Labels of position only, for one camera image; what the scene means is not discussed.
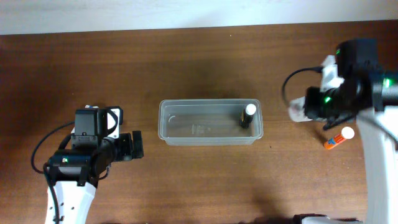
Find orange tube white cap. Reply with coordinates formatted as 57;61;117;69
323;126;355;150

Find white squeeze bottle clear cap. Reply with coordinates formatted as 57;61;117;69
288;96;312;123

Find dark bottle white cap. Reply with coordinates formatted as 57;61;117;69
239;103;257;129

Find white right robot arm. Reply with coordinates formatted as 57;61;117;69
303;68;397;223

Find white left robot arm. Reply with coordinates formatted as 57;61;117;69
43;131;144;224

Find clear plastic container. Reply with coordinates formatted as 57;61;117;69
158;98;264;146

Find right black cable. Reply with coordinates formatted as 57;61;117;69
281;65;324;106

